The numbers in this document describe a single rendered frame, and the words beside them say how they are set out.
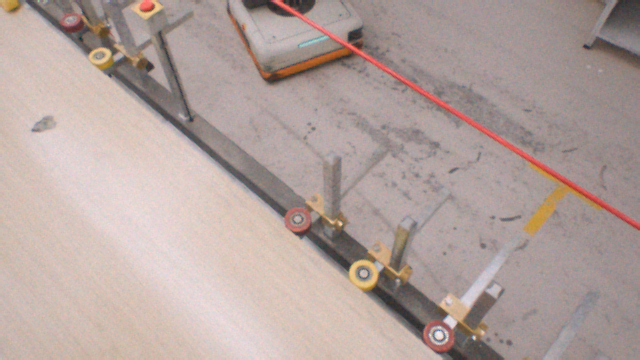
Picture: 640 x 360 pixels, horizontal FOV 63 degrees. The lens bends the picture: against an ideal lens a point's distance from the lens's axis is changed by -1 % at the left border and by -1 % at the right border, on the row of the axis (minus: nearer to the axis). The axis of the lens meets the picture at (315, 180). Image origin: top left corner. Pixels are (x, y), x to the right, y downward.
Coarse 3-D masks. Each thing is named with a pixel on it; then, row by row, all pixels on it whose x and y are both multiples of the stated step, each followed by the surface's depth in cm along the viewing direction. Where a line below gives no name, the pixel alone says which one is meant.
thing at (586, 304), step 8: (584, 296) 146; (592, 296) 144; (584, 304) 143; (592, 304) 143; (576, 312) 142; (584, 312) 142; (568, 320) 141; (576, 320) 141; (568, 328) 140; (576, 328) 139; (560, 336) 138; (568, 336) 138; (552, 344) 138; (560, 344) 137; (552, 352) 136; (560, 352) 136
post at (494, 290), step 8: (488, 288) 119; (496, 288) 118; (504, 288) 118; (480, 296) 122; (488, 296) 120; (496, 296) 118; (480, 304) 125; (488, 304) 122; (472, 312) 131; (480, 312) 128; (464, 320) 138; (472, 320) 134; (480, 320) 131; (472, 328) 138; (456, 336) 149; (464, 336) 145
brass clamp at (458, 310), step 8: (448, 296) 142; (440, 304) 141; (456, 304) 141; (464, 304) 141; (440, 312) 144; (448, 312) 140; (456, 312) 140; (464, 312) 140; (456, 320) 139; (464, 328) 139; (480, 328) 138; (488, 328) 138; (472, 336) 138; (480, 336) 137
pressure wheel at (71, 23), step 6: (66, 18) 200; (72, 18) 200; (78, 18) 200; (66, 24) 198; (72, 24) 198; (78, 24) 199; (84, 24) 203; (66, 30) 200; (72, 30) 199; (78, 30) 200
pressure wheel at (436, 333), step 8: (424, 328) 134; (432, 328) 134; (440, 328) 134; (448, 328) 134; (424, 336) 133; (432, 336) 133; (440, 336) 132; (448, 336) 133; (432, 344) 132; (440, 344) 132; (448, 344) 131; (440, 352) 132
